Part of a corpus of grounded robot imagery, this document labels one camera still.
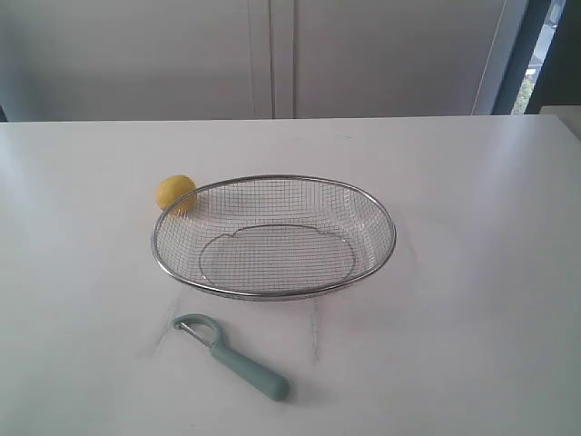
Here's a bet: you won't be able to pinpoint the yellow lemon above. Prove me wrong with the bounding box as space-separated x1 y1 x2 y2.
155 175 197 215

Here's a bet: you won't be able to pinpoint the oval wire mesh basket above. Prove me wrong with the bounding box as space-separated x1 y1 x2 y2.
151 174 397 301

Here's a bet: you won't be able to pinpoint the white cabinet doors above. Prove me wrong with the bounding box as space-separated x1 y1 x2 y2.
1 1 527 121

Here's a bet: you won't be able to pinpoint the dark window frame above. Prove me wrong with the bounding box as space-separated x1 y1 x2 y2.
491 0 580 115

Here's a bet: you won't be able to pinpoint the teal handled peeler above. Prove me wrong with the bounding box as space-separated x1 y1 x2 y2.
172 313 291 401

